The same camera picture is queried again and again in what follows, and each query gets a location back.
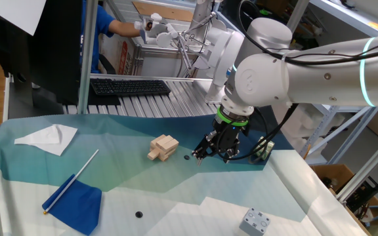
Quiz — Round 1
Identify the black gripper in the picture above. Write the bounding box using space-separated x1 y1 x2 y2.
191 123 242 167

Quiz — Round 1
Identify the bare person forearm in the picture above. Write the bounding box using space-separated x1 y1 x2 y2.
108 19 143 38

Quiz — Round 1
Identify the blue green white tablecloth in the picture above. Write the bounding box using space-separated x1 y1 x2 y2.
0 104 370 236

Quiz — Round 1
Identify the green white small box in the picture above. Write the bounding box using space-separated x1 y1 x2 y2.
252 136 276 161

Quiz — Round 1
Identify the grey cube block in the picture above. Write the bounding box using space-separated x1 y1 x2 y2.
239 207 272 236

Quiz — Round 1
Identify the white foam packing piece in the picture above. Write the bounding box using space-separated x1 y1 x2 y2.
272 104 347 151

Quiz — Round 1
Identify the black keyboard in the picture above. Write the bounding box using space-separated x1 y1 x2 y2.
89 78 172 97

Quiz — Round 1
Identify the open brown cardboard box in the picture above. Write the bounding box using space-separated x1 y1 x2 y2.
310 163 378 236

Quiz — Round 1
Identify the black mouse pad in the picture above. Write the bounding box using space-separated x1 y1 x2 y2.
87 85 121 107

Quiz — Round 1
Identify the black office chair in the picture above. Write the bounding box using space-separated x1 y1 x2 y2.
98 53 117 75

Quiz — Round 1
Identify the box with red print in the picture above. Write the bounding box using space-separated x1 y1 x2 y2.
100 31 135 77

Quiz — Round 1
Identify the flat wooden board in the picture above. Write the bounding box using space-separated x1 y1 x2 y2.
132 1 195 23

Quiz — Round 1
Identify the small blue flag white stick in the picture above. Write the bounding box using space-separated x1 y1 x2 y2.
41 149 103 236

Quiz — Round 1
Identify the black electronic device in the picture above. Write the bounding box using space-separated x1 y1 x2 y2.
345 176 378 214

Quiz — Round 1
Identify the white paper napkin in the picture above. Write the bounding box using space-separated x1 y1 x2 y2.
14 123 79 157

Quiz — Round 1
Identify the person in blue shirt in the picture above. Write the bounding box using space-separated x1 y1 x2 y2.
80 0 116 74

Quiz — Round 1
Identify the black computer monitor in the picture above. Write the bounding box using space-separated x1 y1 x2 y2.
0 0 83 119

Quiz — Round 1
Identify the white paper sheet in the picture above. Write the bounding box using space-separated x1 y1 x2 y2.
0 0 47 36

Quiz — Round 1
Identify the green flange ring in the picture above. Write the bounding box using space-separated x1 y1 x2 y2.
217 106 249 127

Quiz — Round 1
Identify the black camera cable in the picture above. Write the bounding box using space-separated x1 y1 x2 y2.
237 0 378 66

